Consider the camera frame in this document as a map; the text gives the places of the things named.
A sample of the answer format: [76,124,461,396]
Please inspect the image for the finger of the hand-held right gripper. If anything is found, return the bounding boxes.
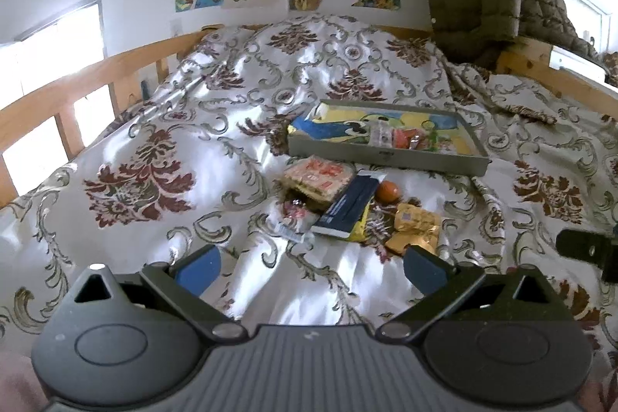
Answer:
[555,229,618,282]

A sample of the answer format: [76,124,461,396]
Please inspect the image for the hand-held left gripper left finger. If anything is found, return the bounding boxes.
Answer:
[63,244,247,342]

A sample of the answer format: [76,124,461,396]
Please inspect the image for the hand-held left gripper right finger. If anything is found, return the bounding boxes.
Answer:
[375,244,563,341]

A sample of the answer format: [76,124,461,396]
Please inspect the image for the golden foil snack packet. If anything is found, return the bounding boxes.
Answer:
[385,203,441,256]

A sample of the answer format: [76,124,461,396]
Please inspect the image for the yellow snack packet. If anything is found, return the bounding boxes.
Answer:
[348,200,372,244]

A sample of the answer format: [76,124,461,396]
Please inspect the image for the orange fruit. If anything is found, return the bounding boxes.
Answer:
[375,181,402,204]

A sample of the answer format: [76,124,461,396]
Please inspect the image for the dark blue box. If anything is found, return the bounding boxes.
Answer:
[310,173,378,240]

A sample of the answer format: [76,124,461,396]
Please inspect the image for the small clear snack packet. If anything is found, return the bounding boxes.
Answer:
[273,197,317,244]

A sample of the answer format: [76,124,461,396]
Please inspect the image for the grey cartoon print tray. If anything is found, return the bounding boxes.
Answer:
[288,100,489,177]

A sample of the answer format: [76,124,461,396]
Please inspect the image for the orange clear snack packet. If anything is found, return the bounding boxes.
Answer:
[391,127,426,149]

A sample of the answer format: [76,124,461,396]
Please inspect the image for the red white cracker packet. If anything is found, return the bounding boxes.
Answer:
[282,156,358,203]

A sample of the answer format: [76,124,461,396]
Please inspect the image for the floral patterned satin blanket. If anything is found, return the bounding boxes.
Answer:
[0,14,618,365]

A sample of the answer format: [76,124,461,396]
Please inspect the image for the white panel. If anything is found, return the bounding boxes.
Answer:
[550,45,610,81]

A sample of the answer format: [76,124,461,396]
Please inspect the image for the pale pink fabric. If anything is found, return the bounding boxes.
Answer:
[0,349,49,412]

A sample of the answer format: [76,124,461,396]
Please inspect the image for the window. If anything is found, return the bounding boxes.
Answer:
[0,0,115,195]

